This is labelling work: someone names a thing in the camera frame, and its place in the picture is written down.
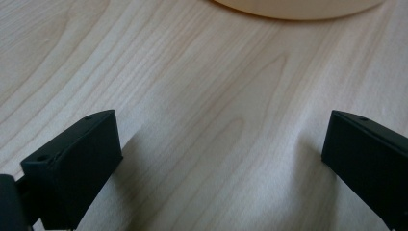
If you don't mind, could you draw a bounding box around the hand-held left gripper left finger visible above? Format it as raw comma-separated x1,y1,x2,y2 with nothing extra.
20,109,123,231

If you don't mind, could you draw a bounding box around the peach plastic mesh basket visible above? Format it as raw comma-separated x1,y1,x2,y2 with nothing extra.
211,0,386,21

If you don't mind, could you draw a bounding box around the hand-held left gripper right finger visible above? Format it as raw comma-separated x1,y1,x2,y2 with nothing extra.
321,110,408,231

